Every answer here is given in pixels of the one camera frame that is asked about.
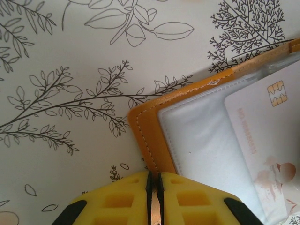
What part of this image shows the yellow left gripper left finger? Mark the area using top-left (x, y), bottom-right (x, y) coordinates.
top-left (50, 170), bottom-right (153, 225)

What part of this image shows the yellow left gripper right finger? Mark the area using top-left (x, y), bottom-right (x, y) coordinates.
top-left (156, 172), bottom-right (264, 225)

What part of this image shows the orange leather card holder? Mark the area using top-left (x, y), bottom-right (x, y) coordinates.
top-left (127, 38), bottom-right (300, 225)

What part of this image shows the white card with gold chip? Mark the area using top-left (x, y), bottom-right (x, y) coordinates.
top-left (224, 60), bottom-right (300, 218)

